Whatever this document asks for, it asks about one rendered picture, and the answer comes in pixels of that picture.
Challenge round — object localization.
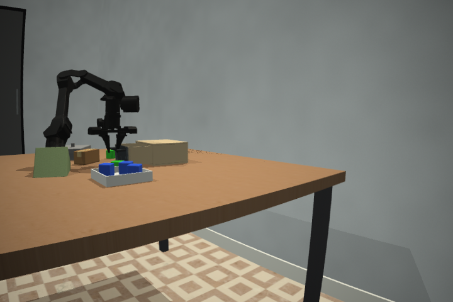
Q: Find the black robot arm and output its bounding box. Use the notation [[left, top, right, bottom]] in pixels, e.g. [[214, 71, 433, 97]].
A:
[[43, 70, 140, 147]]

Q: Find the blue block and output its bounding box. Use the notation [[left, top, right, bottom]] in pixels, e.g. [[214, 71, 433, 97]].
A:
[[118, 161, 133, 174], [99, 163, 115, 176], [127, 164, 142, 174]]

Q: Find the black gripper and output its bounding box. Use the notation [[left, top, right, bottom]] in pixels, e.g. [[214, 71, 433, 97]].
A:
[[87, 113, 137, 153]]

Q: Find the brown cardboard box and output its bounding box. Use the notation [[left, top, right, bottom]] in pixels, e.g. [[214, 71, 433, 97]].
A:
[[74, 148, 99, 165]]

